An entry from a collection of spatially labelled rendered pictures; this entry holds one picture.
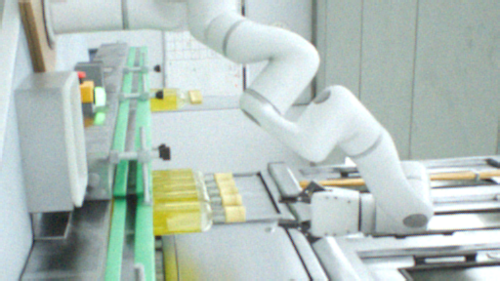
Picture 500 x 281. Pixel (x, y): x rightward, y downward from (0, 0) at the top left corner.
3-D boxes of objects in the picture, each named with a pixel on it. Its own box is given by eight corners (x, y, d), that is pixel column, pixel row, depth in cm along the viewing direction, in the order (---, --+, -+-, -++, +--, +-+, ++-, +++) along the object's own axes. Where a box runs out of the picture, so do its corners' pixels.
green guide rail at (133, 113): (110, 163, 143) (148, 161, 143) (110, 158, 143) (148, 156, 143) (130, 49, 309) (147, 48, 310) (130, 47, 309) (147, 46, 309)
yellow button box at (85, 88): (64, 114, 176) (93, 112, 177) (62, 85, 174) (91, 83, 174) (67, 107, 183) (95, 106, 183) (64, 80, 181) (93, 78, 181)
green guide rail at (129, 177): (113, 196, 145) (151, 194, 146) (112, 192, 145) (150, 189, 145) (131, 65, 312) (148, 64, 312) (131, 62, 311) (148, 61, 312)
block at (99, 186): (77, 203, 141) (112, 201, 141) (73, 158, 138) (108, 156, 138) (79, 197, 144) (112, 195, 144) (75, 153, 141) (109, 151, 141)
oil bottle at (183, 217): (113, 239, 145) (215, 232, 146) (111, 214, 143) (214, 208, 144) (114, 228, 150) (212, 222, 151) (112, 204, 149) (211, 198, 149)
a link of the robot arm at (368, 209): (372, 229, 150) (358, 229, 150) (373, 191, 147) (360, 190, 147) (373, 244, 143) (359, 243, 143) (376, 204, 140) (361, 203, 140)
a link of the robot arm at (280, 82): (207, 55, 128) (262, 88, 120) (254, -1, 128) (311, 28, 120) (235, 90, 139) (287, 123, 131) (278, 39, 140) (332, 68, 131)
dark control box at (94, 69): (75, 93, 202) (104, 91, 203) (72, 65, 200) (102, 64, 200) (77, 88, 210) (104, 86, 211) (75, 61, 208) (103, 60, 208)
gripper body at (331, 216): (362, 229, 150) (311, 227, 152) (364, 184, 147) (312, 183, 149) (364, 243, 143) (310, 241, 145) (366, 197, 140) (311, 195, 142)
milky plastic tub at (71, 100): (30, 214, 121) (80, 211, 121) (16, 89, 114) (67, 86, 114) (44, 182, 138) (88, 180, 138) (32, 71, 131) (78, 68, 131)
